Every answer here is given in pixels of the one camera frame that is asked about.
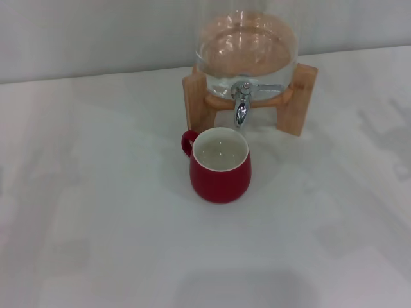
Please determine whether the wooden dispenser stand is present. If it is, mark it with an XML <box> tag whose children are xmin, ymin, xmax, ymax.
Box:
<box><xmin>182</xmin><ymin>63</ymin><xmax>319</xmax><ymax>138</ymax></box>

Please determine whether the red ceramic cup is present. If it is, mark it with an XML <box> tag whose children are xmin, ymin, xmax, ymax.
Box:
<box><xmin>181</xmin><ymin>126</ymin><xmax>252</xmax><ymax>205</ymax></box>

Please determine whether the chrome faucet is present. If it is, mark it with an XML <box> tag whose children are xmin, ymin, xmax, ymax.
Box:
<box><xmin>230</xmin><ymin>81</ymin><xmax>285</xmax><ymax>128</ymax></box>

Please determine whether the glass dispenser jar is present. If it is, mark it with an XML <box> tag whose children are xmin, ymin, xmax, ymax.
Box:
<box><xmin>195</xmin><ymin>0</ymin><xmax>301</xmax><ymax>101</ymax></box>

